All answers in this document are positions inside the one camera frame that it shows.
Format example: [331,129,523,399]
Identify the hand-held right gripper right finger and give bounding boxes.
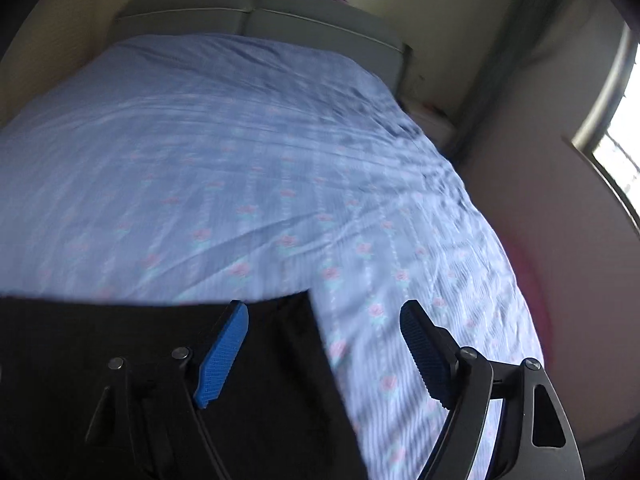
[399,299,586,480]

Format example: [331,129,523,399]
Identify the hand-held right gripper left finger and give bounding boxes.
[84,299,250,480]

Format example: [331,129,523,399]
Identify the black pants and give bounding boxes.
[0,290,368,480]

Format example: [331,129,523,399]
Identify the blue floral bed sheet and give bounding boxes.
[0,34,548,480]

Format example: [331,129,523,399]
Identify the white bedside table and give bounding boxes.
[402,100,458,153]

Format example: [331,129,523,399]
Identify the window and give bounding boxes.
[570,22,640,233]

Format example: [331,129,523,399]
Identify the grey padded headboard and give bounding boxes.
[109,0,413,98]

